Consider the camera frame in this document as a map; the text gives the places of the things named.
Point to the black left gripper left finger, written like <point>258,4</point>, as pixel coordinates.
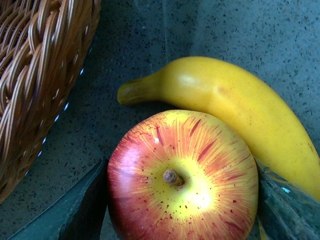
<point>77,215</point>

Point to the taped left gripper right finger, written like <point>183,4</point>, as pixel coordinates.
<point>286,212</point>

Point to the red yellow apple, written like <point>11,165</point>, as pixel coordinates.
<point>182,175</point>

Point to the yellow banana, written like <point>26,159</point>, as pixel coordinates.
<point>266,123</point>

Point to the brown wicker basket left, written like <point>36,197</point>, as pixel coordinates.
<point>43,44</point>

